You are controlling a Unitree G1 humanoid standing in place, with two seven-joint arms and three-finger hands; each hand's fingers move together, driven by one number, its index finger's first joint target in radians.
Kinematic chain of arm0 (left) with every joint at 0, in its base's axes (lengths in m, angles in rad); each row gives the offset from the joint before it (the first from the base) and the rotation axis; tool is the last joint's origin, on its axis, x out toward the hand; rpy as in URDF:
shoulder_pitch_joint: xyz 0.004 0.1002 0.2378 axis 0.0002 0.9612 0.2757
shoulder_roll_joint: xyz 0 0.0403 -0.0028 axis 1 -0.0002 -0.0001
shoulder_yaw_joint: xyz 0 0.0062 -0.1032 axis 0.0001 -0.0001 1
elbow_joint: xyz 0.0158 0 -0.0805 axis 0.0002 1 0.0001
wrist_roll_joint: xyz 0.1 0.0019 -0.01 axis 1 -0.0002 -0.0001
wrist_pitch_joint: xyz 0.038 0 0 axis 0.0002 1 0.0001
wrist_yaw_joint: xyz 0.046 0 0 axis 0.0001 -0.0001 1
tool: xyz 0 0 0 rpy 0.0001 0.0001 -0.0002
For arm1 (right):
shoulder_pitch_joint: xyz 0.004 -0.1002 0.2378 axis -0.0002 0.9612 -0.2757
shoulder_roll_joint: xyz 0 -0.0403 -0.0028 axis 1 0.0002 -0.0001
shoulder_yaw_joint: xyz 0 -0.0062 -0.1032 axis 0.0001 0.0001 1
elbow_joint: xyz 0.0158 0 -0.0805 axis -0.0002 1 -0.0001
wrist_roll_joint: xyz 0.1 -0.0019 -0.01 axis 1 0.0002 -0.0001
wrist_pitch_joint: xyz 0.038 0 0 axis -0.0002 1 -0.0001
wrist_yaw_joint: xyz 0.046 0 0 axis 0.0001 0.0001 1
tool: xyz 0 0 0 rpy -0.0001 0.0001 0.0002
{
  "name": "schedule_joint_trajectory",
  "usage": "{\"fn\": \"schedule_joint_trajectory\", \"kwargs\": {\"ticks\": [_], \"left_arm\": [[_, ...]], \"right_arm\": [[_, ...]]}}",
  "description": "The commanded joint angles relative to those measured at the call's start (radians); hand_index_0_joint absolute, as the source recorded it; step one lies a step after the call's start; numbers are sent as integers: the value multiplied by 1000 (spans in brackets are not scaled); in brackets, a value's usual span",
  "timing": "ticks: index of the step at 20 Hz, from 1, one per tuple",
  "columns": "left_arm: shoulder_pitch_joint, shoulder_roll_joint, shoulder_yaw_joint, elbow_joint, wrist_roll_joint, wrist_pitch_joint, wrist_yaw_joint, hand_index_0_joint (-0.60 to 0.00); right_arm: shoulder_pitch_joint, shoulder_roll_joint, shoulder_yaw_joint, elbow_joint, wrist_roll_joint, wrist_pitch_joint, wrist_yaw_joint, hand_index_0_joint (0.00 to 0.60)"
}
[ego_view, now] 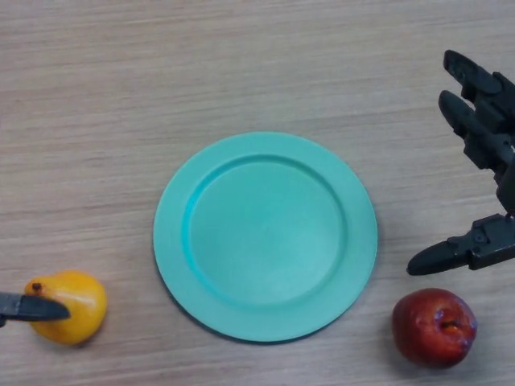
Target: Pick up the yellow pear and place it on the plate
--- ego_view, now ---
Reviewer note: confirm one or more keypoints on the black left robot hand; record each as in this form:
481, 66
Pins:
32, 309

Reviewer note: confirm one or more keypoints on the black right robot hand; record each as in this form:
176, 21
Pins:
483, 120

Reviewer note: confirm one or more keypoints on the yellow pear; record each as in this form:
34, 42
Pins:
76, 321

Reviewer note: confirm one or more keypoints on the green round plate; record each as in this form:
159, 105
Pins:
265, 237

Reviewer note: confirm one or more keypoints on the red apple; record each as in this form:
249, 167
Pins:
430, 327

